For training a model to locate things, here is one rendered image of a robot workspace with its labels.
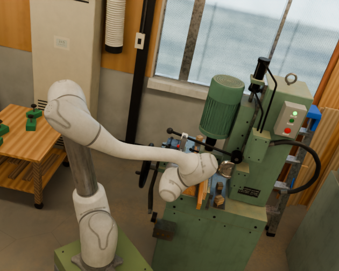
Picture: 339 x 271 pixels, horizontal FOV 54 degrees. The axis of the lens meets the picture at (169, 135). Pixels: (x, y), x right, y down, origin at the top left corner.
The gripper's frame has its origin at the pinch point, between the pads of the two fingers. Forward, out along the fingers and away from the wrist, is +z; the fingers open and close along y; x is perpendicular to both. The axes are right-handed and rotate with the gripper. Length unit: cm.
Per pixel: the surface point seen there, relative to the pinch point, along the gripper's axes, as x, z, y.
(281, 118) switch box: -40, -3, 35
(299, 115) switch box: -47, -3, 39
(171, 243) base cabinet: -16, -9, -67
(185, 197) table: -11.7, -14.5, -21.2
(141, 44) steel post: 54, 127, 0
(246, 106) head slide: -24.1, 7.7, 30.4
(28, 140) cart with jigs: 106, 44, -71
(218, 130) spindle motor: -16.3, 5.4, 12.8
